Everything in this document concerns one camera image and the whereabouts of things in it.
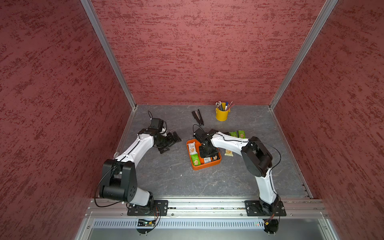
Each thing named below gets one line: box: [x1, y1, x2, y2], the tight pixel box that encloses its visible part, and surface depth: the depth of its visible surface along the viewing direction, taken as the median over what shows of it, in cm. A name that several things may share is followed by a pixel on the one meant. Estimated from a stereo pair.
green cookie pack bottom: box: [191, 153, 202, 166], surface depth 90 cm
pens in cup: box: [215, 101, 235, 111], surface depth 109 cm
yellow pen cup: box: [215, 107, 231, 122], surface depth 109 cm
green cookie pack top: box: [238, 130, 246, 139], surface depth 105 cm
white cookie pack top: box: [188, 141, 198, 155], surface depth 94 cm
